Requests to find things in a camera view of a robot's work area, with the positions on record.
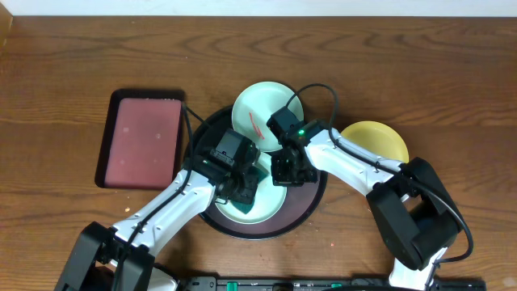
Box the green and yellow sponge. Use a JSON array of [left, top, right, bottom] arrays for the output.
[[230, 166, 267, 214]]

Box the light blue plate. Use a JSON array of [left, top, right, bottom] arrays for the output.
[[216, 153, 287, 225], [231, 82, 294, 152]]

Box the yellow plate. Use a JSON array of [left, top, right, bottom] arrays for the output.
[[341, 121, 410, 162]]

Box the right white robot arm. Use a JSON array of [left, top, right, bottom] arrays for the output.
[[267, 117, 467, 290]]

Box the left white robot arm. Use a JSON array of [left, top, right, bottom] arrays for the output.
[[55, 156, 268, 291]]

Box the round black tray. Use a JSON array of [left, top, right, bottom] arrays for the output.
[[193, 106, 328, 240]]

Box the rectangular black tray red liner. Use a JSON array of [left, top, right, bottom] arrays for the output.
[[95, 88, 185, 190]]

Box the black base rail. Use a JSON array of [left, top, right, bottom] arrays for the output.
[[183, 275, 488, 291]]

